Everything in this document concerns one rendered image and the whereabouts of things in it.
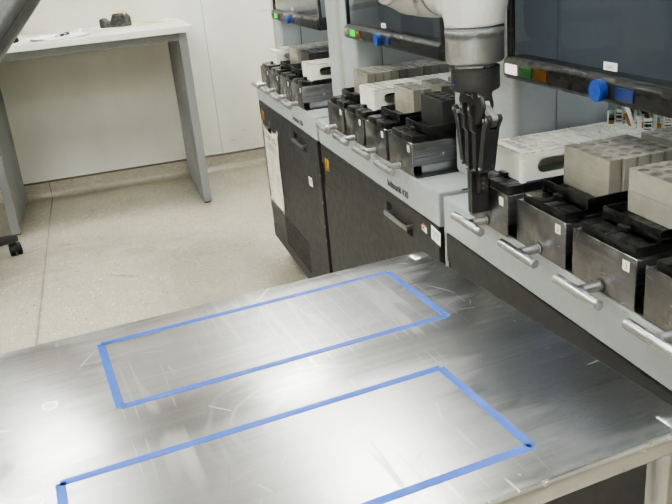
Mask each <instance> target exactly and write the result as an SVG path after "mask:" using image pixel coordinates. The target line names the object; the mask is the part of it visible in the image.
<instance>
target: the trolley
mask: <svg viewBox="0 0 672 504"><path fill-rule="evenodd" d="M646 463H647V470H646V485H645V500H644V504H672V406H671V405H669V404H668V403H666V402H665V401H663V400H661V399H660V398H658V397H657V396H655V395H653V394H652V393H650V392H649V391H647V390H645V389H644V388H642V387H641V386H639V385H637V384H636V383H634V382H633V381H631V380H629V379H628V378H626V377H625V376H623V375H621V374H620V373H618V372H617V371H615V370H613V369H612V368H610V367H608V366H607V365H605V364H604V363H602V362H600V361H599V360H597V359H596V358H594V357H592V356H591V355H589V354H588V353H586V352H584V351H583V350H581V349H580V348H578V347H576V346H575V345H573V344H572V343H570V342H568V341H567V340H565V339H564V338H562V337H560V336H559V335H557V334H556V333H554V332H552V331H551V330H549V329H548V328H546V327H544V326H543V325H541V324H539V323H538V322H536V321H535V320H533V319H531V318H530V317H528V316H527V315H525V314H523V313H522V312H520V311H519V310H517V309H515V308H514V307H512V306H511V305H509V304H507V303H506V302H504V301H503V300H501V299H499V298H498V297H496V296H495V295H493V294H491V293H490V292H488V291H487V290H485V289H483V288H482V287H480V286H479V285H477V284H475V283H474V282H472V281H470V280H469V279H467V278H466V277H464V276H462V275H461V274H459V273H458V272H456V271H454V270H453V269H451V268H450V267H448V266H446V265H445V264H443V263H442V262H440V261H438V260H437V259H435V258H434V257H432V256H430V255H429V254H427V253H426V252H424V251H419V252H415V253H411V254H407V255H403V256H399V257H395V258H391V259H386V260H382V261H378V262H374V263H370V264H366V265H362V266H358V267H354V268H350V269H346V270H342V271H338V272H334V273H329V274H325V275H321V276H317V277H313V278H309V279H305V280H301V281H297V282H293V283H289V284H285V285H281V286H277V287H273V288H268V289H264V290H260V291H256V292H252V293H248V294H244V295H240V296H236V297H232V298H228V299H224V300H220V301H216V302H211V303H207V304H203V305H199V306H195V307H191V308H187V309H183V310H179V311H175V312H171V313H167V314H163V315H159V316H155V317H150V318H146V319H142V320H138V321H134V322H130V323H126V324H122V325H118V326H114V327H110V328H106V329H102V330H98V331H93V332H89V333H85V334H81V335H77V336H73V337H69V338H65V339H61V340H57V341H53V342H49V343H45V344H41V345H36V346H32V347H28V348H24V349H20V350H16V351H12V352H8V353H4V354H0V504H544V503H547V502H549V501H552V500H554V499H557V498H559V497H562V496H564V495H567V494H570V493H572V492H575V491H577V490H580V489H582V488H585V487H588V486H590V485H593V484H595V483H598V482H600V481H603V480H605V479H608V478H611V477H613V476H616V475H618V474H621V473H623V472H626V471H628V470H631V469H634V468H636V467H639V466H641V465H644V464H646Z"/></svg>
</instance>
